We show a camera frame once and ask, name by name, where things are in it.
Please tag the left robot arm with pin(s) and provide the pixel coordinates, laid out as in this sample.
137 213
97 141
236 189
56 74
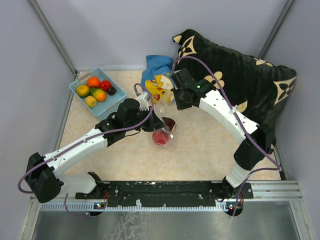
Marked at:
45 174

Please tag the orange toy fruit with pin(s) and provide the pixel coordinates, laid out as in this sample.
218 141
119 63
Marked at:
93 82

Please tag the red toy apple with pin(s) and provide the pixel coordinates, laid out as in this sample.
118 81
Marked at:
160 138

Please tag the left metal corner post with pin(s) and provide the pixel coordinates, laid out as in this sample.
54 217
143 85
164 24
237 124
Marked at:
52 35

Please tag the dark purple toy fruit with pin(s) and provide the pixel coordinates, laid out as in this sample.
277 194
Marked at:
111 90

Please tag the blue plastic basket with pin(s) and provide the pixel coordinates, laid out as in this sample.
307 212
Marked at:
102 109

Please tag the yellow toy lemon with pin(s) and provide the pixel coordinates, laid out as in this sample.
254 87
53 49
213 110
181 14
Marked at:
90 101

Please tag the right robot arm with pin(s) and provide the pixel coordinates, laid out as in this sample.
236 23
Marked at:
202 94

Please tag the metal corner post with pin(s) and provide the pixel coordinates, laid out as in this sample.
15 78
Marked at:
276 28
52 35

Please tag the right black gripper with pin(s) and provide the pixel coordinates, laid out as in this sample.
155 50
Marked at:
179 105

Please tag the right metal corner post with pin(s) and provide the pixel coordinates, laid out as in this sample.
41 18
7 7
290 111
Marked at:
276 28

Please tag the green orange toy mango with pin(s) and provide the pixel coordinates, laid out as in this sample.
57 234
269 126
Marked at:
98 94

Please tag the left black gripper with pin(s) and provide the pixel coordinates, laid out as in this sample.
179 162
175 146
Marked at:
154 123

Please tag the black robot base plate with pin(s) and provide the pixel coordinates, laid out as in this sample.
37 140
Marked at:
160 193

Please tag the dark maroon toy plum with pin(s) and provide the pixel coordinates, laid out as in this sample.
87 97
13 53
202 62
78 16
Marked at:
170 124

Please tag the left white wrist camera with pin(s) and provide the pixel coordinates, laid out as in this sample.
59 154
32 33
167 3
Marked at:
143 100

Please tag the yellow green toy citrus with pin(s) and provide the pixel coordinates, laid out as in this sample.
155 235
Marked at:
83 91

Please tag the clear dotted zip top bag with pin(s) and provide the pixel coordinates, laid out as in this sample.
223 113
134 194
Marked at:
162 109

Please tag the aluminium frame rail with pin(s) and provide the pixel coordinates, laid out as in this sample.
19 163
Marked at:
252 192

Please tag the blue yellow pikachu cloth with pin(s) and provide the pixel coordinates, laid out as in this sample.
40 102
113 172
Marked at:
157 78

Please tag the black floral pillow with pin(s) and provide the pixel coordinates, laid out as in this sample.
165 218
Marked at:
258 88

